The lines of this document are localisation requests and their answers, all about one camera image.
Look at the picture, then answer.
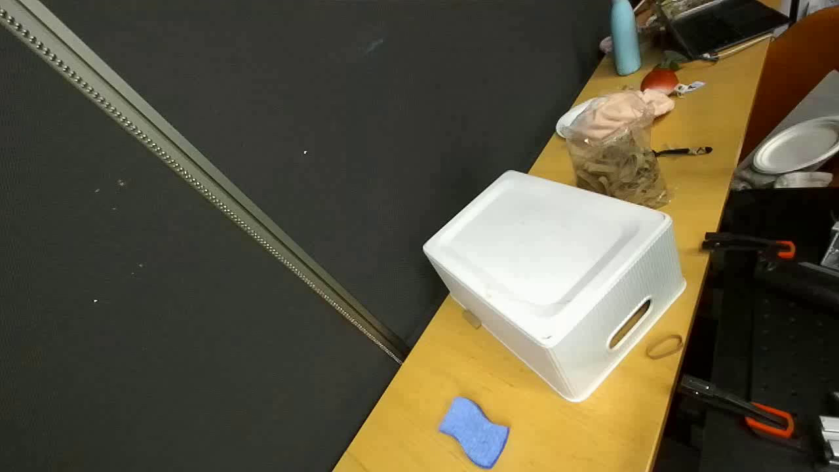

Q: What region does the clear bag of rubber bands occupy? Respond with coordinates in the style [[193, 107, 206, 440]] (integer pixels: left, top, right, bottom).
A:
[[564, 115, 670, 207]]

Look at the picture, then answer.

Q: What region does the white plastic storage box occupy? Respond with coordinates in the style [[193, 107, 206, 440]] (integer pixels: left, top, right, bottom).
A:
[[423, 172, 687, 402]]

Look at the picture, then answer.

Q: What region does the white plate under cloth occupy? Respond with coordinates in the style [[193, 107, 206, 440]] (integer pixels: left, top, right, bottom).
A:
[[557, 99, 594, 139]]

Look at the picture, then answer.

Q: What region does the blue sponge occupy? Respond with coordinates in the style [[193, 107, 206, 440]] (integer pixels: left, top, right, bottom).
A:
[[438, 397, 509, 469]]

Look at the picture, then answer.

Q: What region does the peach cloth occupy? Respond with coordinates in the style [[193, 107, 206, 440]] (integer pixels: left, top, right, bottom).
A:
[[574, 89, 675, 139]]

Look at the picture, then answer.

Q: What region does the black plastic spoon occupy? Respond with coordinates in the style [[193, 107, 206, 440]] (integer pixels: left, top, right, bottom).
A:
[[653, 148, 713, 157]]

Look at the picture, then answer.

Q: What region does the light blue bottle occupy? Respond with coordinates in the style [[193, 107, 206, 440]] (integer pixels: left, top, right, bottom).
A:
[[611, 0, 640, 77]]

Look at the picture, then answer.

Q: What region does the red round object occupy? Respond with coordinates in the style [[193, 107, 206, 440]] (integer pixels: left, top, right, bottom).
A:
[[640, 69, 680, 94]]

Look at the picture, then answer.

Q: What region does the dark laptop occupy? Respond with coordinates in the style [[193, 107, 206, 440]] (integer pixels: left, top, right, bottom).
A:
[[659, 0, 789, 60]]

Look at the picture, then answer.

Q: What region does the black orange clamp far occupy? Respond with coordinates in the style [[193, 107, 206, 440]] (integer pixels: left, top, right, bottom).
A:
[[701, 233, 797, 259]]

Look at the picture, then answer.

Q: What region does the black orange clamp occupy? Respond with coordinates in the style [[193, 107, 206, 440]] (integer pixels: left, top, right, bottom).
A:
[[701, 233, 797, 259], [680, 375, 797, 440]]

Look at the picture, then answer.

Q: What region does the black orange clamp near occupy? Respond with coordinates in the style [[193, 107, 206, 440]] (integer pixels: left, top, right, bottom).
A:
[[680, 375, 797, 440]]

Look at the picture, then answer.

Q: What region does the white plate on right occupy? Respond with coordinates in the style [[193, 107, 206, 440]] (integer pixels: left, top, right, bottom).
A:
[[754, 115, 839, 177]]

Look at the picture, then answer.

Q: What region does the metal slotted rail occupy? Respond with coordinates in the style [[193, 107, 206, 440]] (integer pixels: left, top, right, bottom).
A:
[[0, 0, 410, 366]]

